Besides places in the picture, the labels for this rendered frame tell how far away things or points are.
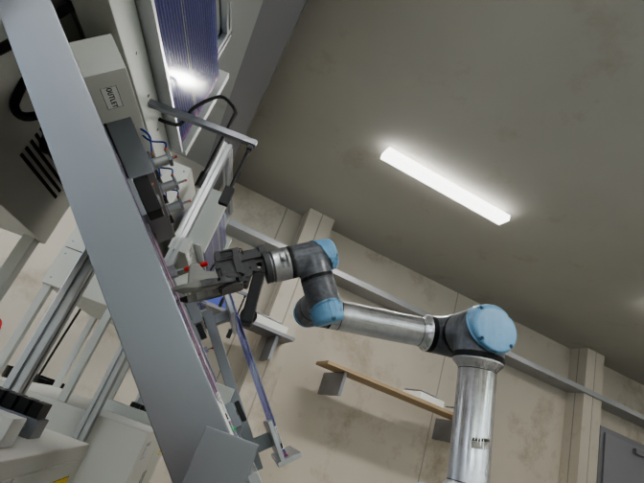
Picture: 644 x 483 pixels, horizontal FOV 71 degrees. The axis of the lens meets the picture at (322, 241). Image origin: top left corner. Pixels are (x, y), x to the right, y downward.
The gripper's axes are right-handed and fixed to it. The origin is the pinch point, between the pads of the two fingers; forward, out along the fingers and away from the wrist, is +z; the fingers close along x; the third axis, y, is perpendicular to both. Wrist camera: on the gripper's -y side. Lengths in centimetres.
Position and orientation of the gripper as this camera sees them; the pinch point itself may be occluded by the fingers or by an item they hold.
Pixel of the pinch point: (180, 297)
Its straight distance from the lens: 100.5
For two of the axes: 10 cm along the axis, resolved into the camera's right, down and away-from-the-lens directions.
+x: 1.8, -3.6, -9.2
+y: -2.8, -9.1, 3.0
